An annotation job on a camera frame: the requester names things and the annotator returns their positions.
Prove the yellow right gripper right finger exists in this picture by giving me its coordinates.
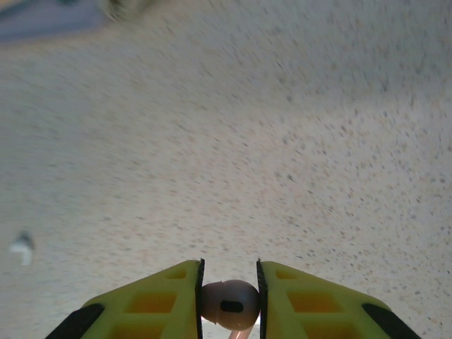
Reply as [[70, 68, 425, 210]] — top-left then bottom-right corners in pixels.
[[256, 259, 423, 339]]

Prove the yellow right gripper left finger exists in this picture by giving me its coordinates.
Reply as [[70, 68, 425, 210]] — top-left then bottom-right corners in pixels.
[[44, 258, 206, 339]]

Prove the pink earbud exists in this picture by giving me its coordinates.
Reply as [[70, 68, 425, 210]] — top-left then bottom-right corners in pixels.
[[200, 279, 261, 339]]

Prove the white earbud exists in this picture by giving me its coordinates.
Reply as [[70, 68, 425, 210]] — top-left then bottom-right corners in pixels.
[[8, 231, 35, 266]]

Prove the lavender tray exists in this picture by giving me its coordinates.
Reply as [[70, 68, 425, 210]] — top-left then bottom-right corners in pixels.
[[0, 0, 107, 43]]

